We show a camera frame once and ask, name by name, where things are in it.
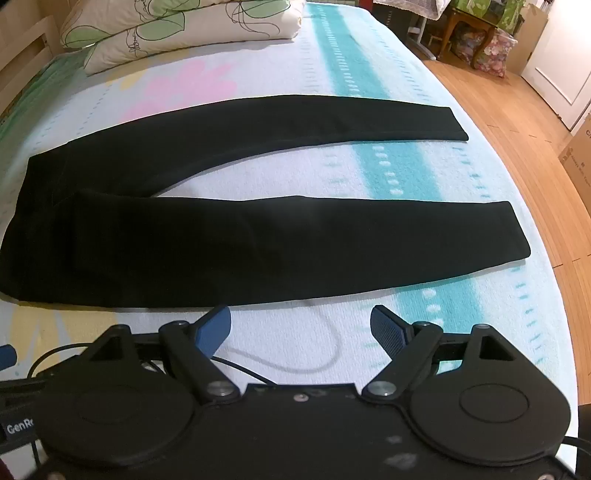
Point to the pastel printed blanket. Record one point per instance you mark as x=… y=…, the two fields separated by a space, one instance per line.
x=392 y=175

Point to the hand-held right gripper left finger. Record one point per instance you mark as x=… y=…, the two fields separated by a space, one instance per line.
x=214 y=328

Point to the wooden chair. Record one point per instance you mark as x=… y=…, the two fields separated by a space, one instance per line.
x=466 y=27

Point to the white metal stand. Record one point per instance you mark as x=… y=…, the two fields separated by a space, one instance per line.
x=422 y=37

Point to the wooden headboard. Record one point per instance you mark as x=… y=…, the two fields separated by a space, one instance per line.
x=27 y=50

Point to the floral bag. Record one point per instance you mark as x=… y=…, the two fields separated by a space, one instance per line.
x=496 y=53

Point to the green box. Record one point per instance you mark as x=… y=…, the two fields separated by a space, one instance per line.
x=485 y=11

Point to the white door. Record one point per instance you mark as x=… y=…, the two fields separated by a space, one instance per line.
x=558 y=55

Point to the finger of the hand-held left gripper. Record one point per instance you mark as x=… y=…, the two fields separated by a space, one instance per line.
x=5 y=356

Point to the cardboard box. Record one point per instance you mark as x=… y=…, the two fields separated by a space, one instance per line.
x=577 y=161

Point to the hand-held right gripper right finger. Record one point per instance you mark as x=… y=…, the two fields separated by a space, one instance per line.
x=388 y=333

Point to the black pants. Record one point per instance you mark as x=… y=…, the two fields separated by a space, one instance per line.
x=231 y=249

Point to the flat brown cardboard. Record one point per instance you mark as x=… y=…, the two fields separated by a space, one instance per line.
x=526 y=41

